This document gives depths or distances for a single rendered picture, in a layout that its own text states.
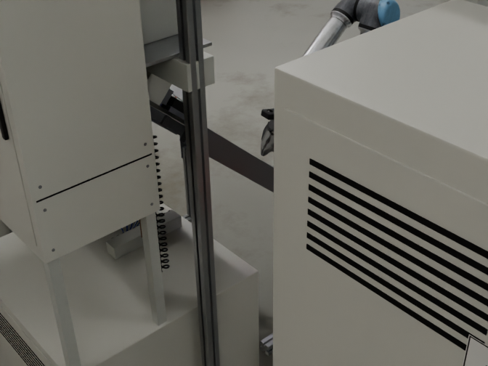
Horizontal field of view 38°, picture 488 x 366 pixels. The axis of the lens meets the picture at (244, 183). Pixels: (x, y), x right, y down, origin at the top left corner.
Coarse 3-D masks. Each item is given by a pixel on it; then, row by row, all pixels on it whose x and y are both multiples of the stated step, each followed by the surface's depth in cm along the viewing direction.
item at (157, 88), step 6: (150, 78) 183; (156, 78) 184; (150, 84) 184; (156, 84) 185; (162, 84) 186; (168, 84) 188; (150, 90) 184; (156, 90) 186; (162, 90) 187; (150, 96) 185; (156, 96) 186; (162, 96) 188; (156, 102) 187
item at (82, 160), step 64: (0, 0) 128; (64, 0) 137; (128, 0) 146; (0, 64) 134; (64, 64) 143; (128, 64) 153; (0, 128) 144; (64, 128) 149; (128, 128) 160; (0, 192) 165; (64, 192) 155; (128, 192) 168; (0, 320) 217; (64, 320) 172
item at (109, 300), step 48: (0, 240) 231; (96, 240) 230; (192, 240) 229; (0, 288) 211; (48, 288) 211; (96, 288) 210; (144, 288) 210; (192, 288) 209; (240, 288) 213; (48, 336) 194; (96, 336) 194; (144, 336) 193; (192, 336) 207; (240, 336) 224
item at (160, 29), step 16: (144, 0) 162; (160, 0) 165; (144, 16) 163; (160, 16) 166; (176, 16) 170; (144, 32) 165; (160, 32) 168; (176, 32) 172; (144, 48) 165; (160, 48) 165; (176, 48) 165; (160, 224) 229; (176, 224) 234; (112, 240) 222; (128, 240) 222; (272, 336) 234; (272, 352) 233
